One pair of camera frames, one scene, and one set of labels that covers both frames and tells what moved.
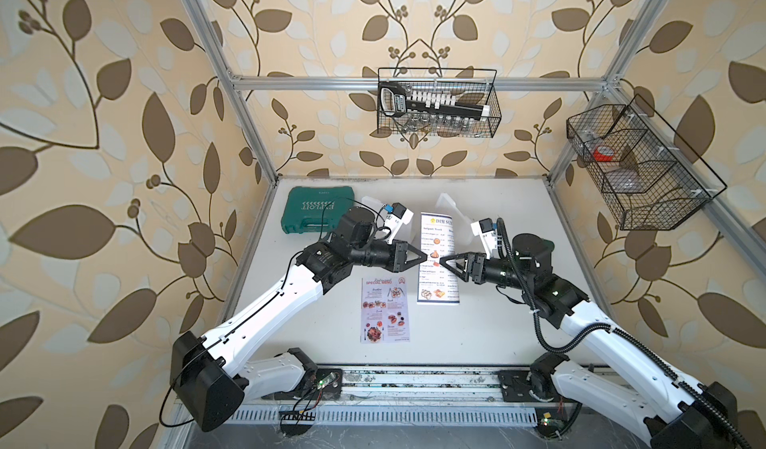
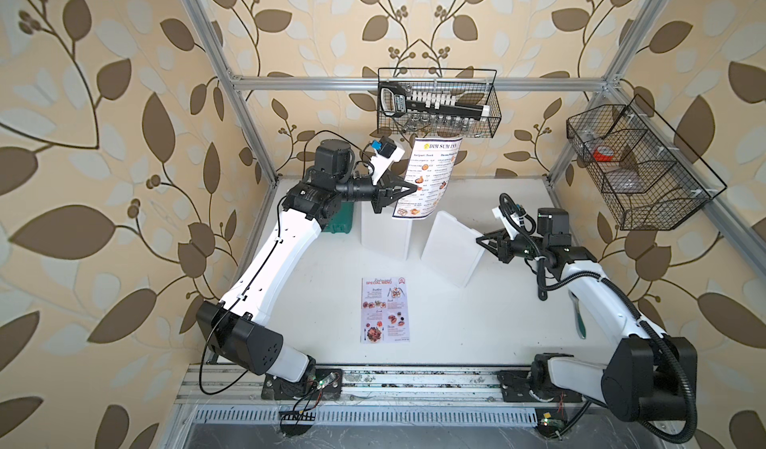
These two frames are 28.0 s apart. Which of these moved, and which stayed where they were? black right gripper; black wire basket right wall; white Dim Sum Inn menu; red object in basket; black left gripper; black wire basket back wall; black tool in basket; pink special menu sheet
Moved: black left gripper; white Dim Sum Inn menu; black right gripper
Stayed: red object in basket; pink special menu sheet; black wire basket right wall; black wire basket back wall; black tool in basket
